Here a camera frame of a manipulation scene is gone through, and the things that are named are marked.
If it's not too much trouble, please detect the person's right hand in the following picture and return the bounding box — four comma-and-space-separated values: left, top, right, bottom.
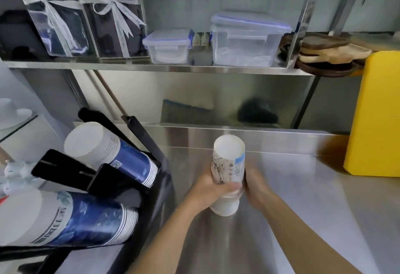
243, 165, 277, 210

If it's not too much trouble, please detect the person's left hand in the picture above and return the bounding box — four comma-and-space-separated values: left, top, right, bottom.
186, 173, 242, 213

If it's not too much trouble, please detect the printed white paper cup stack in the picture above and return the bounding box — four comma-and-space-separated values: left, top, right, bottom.
209, 135, 246, 217

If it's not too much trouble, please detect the person's left forearm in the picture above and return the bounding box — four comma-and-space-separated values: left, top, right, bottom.
127, 201, 204, 274

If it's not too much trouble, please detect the person's right forearm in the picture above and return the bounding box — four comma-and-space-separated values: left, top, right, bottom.
258, 192, 364, 274

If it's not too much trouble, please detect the black cup holder rack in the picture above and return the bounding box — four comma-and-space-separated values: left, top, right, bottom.
0, 107, 176, 274

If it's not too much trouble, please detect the stack of blue white cups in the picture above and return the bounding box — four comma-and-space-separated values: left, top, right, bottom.
0, 189, 139, 247
64, 121, 159, 189

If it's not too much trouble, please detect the stainless steel shelf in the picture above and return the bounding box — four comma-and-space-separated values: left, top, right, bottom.
0, 0, 400, 76

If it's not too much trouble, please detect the large clear plastic container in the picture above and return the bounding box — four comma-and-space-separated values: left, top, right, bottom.
210, 11, 293, 67

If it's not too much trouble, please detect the small clear plastic container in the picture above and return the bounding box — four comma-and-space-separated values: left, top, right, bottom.
142, 29, 195, 65

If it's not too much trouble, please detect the round dark wooden board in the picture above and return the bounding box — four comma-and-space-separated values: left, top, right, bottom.
295, 59, 365, 78

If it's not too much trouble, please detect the yellow cutting board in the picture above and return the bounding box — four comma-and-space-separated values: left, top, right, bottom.
343, 50, 400, 178

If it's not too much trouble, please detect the dark wooden serving board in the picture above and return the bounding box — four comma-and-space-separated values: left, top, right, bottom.
299, 33, 351, 50

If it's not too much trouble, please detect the dark gift box with ribbon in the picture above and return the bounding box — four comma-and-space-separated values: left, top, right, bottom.
69, 0, 150, 59
12, 0, 96, 58

